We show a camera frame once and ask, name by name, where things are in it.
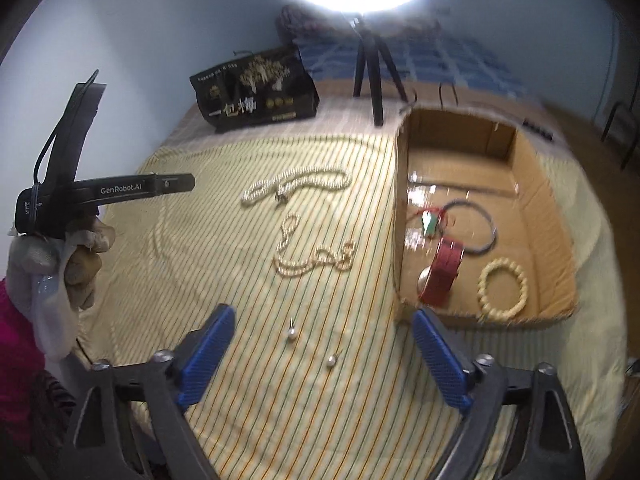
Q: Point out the blue checkered bedding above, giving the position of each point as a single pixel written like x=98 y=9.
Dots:
x=463 y=62

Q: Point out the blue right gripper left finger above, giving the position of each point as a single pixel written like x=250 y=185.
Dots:
x=199 y=354

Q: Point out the striped yellow bed cloth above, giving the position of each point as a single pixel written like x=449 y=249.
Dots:
x=274 y=410

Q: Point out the red watch with strap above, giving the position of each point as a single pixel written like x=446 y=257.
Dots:
x=436 y=280

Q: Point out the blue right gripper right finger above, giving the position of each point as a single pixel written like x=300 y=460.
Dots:
x=451 y=369

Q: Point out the gloved left hand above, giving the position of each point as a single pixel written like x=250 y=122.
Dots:
x=50 y=281

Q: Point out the cardboard box tray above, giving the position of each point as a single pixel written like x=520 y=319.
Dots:
x=478 y=180

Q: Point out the black tripod stand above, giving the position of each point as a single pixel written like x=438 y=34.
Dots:
x=372 y=51

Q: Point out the black printed gift bag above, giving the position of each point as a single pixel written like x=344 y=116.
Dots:
x=259 y=89

